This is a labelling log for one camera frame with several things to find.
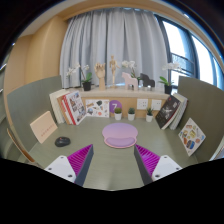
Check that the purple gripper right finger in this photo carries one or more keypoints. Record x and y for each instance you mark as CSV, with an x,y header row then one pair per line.
x,y
153,167

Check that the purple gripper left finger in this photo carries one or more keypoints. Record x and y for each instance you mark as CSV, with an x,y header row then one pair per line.
x,y
73,168

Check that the black computer mouse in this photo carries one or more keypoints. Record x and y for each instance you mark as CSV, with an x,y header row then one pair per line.
x,y
62,141

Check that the purple mouse pad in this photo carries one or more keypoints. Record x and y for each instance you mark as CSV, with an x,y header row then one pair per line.
x,y
120,135

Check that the small potted plant right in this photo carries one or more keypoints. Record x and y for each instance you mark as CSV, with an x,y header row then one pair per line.
x,y
149,114

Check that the small potted plant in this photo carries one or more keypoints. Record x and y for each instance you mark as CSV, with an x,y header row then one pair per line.
x,y
118,113
149,114
131,114

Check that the beige card board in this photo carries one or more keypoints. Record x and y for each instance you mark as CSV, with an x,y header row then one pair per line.
x,y
43,126

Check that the colourful picture card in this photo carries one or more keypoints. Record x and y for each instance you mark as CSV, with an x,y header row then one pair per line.
x,y
191,136

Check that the small potted plant middle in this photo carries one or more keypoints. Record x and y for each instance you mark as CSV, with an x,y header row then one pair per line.
x,y
131,114

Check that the white books behind black book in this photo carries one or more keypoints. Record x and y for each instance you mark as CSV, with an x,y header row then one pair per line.
x,y
180,111

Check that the small potted plant left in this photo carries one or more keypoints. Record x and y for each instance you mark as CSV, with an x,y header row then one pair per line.
x,y
118,113

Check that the illustrated white card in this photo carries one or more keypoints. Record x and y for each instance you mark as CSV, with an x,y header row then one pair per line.
x,y
97,108

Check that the black book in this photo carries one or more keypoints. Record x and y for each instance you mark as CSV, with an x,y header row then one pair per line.
x,y
167,112

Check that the red illustrated book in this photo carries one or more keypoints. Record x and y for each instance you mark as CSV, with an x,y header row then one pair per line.
x,y
75,107

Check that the white book stack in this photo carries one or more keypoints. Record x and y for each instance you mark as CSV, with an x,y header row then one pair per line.
x,y
55,105

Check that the purple round number sign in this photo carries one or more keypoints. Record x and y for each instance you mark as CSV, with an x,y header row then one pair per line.
x,y
113,105

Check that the white orchid black pot left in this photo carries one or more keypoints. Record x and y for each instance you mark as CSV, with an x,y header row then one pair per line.
x,y
86,78

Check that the white orchid black pot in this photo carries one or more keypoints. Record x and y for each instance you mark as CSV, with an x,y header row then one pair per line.
x,y
168,84
86,78

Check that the white orchid black pot right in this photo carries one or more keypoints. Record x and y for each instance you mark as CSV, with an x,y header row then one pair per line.
x,y
168,84

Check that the pink horse figure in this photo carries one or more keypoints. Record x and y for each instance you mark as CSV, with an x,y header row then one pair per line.
x,y
130,81

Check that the black horse figure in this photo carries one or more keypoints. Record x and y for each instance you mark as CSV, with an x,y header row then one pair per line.
x,y
146,80

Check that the wooden hand model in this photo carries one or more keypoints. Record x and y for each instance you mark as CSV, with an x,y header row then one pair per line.
x,y
100,73

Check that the white orchid centre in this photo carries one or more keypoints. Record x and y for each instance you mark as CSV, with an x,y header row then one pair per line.
x,y
132,66

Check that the wooden mannequin figure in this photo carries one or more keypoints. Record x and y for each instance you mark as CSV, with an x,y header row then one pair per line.
x,y
113,65

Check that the grey curtain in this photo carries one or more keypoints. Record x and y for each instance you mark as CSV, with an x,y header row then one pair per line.
x,y
120,34

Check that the white wall switch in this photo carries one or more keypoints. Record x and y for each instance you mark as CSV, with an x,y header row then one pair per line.
x,y
156,104

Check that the white wall socket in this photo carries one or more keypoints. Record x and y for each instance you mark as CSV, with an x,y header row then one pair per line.
x,y
142,104

